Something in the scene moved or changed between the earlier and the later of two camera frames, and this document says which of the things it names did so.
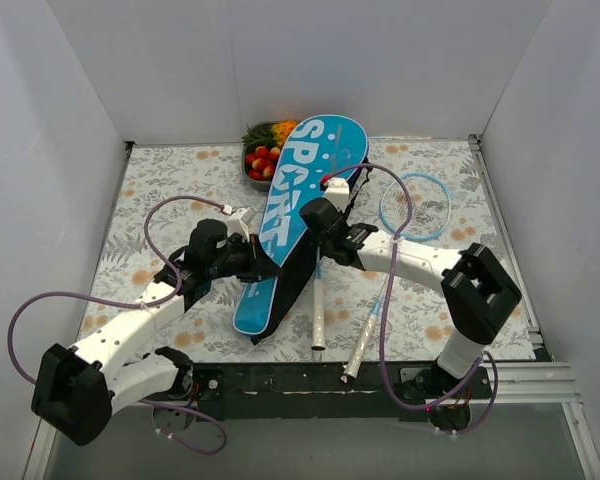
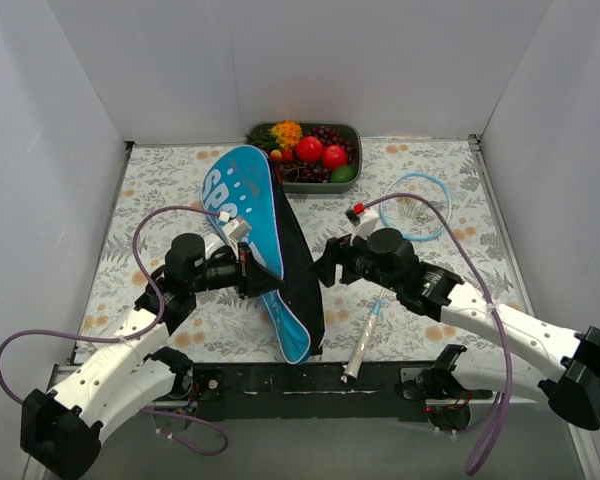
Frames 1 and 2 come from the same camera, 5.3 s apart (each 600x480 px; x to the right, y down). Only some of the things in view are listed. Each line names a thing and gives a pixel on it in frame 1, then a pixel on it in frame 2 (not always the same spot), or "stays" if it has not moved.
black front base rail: (330, 391) stays
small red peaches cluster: (261, 163) → (284, 156)
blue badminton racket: (358, 349) stays
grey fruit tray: (256, 184) → (351, 131)
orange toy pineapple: (281, 130) stays
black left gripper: (255, 255) stays
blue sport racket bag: (321, 156) → (247, 182)
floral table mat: (432, 191) stays
